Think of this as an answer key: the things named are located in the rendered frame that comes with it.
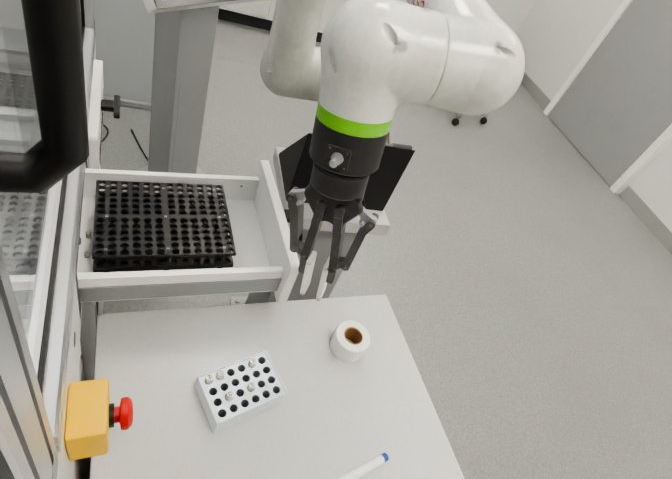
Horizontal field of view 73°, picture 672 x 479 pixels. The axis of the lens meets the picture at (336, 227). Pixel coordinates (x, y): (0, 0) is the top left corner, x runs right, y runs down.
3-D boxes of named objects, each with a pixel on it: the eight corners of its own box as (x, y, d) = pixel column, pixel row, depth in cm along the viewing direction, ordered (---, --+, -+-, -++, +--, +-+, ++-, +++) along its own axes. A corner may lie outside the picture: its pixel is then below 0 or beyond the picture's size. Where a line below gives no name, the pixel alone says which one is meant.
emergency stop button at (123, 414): (133, 403, 62) (133, 390, 59) (133, 433, 59) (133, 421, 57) (108, 407, 61) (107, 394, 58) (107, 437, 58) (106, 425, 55)
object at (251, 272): (252, 196, 101) (258, 175, 97) (276, 292, 85) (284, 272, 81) (38, 190, 84) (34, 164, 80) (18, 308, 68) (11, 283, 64)
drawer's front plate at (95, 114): (104, 101, 110) (102, 59, 102) (99, 183, 92) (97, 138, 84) (95, 100, 109) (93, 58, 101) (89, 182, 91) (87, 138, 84)
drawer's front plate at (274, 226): (258, 196, 104) (268, 158, 96) (285, 303, 86) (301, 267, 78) (250, 196, 103) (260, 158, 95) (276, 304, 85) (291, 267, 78)
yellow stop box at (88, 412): (114, 399, 63) (114, 375, 58) (114, 454, 59) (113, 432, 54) (72, 405, 61) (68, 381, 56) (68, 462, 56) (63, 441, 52)
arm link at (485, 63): (379, -13, 76) (401, -90, 67) (442, 0, 78) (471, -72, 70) (420, 128, 53) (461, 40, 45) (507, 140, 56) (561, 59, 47)
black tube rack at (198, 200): (218, 208, 95) (222, 184, 90) (230, 275, 84) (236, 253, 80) (97, 205, 85) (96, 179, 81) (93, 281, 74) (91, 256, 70)
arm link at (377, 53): (325, -24, 51) (338, -4, 42) (429, -3, 54) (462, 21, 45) (305, 96, 59) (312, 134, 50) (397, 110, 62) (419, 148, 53)
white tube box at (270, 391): (261, 360, 83) (266, 350, 80) (282, 402, 78) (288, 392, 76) (194, 386, 76) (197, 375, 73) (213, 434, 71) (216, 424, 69)
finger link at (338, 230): (341, 193, 64) (350, 196, 64) (334, 256, 70) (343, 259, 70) (332, 207, 61) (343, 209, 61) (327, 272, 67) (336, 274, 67)
